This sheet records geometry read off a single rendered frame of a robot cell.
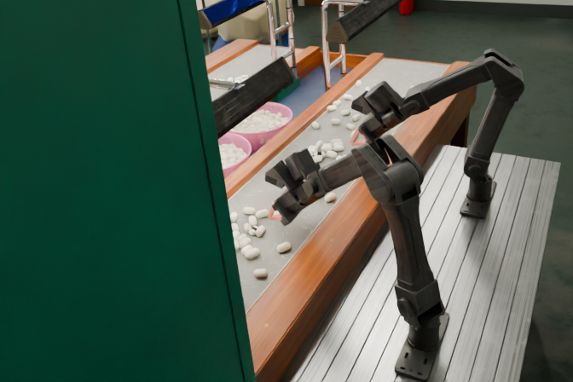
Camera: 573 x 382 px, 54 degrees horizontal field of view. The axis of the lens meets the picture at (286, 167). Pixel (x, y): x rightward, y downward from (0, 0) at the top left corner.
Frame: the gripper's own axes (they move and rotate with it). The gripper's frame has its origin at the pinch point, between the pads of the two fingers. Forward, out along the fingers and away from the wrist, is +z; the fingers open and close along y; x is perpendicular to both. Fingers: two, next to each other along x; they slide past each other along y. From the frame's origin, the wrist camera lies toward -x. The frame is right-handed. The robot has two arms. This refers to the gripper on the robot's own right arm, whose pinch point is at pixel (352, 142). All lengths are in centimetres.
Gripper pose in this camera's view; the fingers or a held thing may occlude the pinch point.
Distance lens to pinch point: 174.1
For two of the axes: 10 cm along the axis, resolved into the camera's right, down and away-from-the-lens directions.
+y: -4.9, 4.7, -7.3
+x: 6.2, 7.8, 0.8
